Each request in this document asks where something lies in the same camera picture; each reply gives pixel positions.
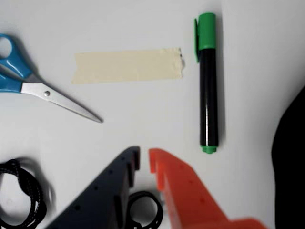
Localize blue handled scissors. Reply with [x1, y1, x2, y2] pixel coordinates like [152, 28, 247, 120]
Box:
[0, 33, 104, 124]

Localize green and black marker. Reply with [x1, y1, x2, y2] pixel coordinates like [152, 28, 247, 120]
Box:
[193, 12, 219, 155]

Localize black coiled USB cable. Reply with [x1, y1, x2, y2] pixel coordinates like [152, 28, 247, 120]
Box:
[0, 158, 54, 227]

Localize navy gripper finger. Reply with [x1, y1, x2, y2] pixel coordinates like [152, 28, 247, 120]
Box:
[44, 146, 141, 229]

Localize black plastic ring clip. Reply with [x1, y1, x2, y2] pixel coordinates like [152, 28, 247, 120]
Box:
[127, 190, 165, 229]

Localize long beige masking tape strip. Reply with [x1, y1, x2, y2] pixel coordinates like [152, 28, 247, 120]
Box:
[71, 47, 185, 84]

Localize black fabric bag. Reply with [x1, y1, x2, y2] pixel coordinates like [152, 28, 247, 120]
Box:
[272, 84, 305, 229]

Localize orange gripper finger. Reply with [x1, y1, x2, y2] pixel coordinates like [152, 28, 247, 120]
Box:
[148, 148, 268, 229]

